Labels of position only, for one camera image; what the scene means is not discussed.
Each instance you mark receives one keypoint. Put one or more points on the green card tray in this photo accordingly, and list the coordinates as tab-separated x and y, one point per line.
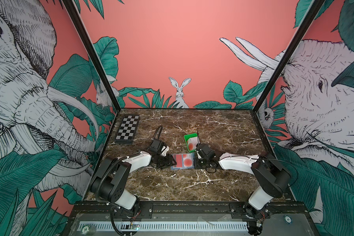
186	137

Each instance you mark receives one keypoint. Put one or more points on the left black frame post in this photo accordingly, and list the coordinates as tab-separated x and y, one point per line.
83	34

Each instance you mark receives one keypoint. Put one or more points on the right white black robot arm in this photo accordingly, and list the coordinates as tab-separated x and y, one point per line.
272	176

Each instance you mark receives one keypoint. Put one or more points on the white red credit card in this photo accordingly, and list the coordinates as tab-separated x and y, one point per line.
178	161
188	161

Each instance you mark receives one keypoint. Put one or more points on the white slotted cable duct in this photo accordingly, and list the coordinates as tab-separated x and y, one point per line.
160	226

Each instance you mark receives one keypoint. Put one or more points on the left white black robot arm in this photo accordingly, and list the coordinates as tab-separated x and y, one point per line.
109	181

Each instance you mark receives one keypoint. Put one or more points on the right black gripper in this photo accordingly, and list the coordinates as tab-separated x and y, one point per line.
196	165

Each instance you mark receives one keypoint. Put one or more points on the black front mounting rail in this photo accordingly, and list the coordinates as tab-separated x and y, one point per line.
149	209

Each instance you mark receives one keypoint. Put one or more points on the right black frame post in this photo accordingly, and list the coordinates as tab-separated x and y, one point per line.
306	22

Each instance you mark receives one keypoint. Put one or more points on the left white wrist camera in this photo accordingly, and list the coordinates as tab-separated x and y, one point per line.
165	150

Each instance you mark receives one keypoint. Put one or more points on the blue card holder wallet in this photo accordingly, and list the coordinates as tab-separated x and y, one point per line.
179	168

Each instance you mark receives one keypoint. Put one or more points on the black frame post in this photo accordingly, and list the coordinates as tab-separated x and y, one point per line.
83	34
306	22

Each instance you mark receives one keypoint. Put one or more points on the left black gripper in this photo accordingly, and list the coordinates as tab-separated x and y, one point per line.
169	162

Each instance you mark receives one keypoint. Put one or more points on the black white checkerboard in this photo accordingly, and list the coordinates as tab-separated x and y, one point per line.
127	129

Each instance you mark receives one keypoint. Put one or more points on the stack of cards in tray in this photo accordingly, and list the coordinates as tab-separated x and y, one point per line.
192	143

